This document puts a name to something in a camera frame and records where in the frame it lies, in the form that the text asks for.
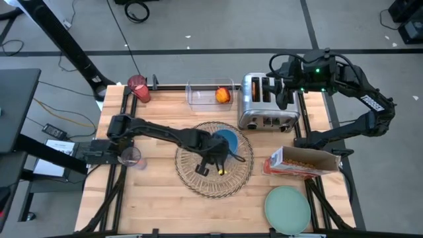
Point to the clear drinking glass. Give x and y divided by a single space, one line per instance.
130 157

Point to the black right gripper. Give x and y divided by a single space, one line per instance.
291 77

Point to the red yellow apple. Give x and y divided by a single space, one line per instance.
223 95

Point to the brown bread slice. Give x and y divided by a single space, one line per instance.
253 91

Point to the brown cereal pieces heap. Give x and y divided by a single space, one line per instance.
299 162

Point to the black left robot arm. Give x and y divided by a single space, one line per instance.
148 129

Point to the red plastic cup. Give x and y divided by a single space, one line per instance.
140 87

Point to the white paper sheet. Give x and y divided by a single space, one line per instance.
49 165

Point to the red white cereal box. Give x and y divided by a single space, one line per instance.
281 165

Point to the silver four-slot toaster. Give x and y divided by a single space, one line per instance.
269 114

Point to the light green plate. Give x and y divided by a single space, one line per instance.
287 210

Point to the blue bowl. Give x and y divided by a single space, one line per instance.
231 139

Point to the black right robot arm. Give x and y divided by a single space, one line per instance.
370 112

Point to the black power adapter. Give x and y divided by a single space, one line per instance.
54 131

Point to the black equipment case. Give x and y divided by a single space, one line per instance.
408 23

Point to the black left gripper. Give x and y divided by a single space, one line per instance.
211 147

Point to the clear plastic container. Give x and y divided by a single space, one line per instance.
201 99

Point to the round woven straw placemat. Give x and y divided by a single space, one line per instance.
215 185

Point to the black desk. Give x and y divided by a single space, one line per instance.
16 105

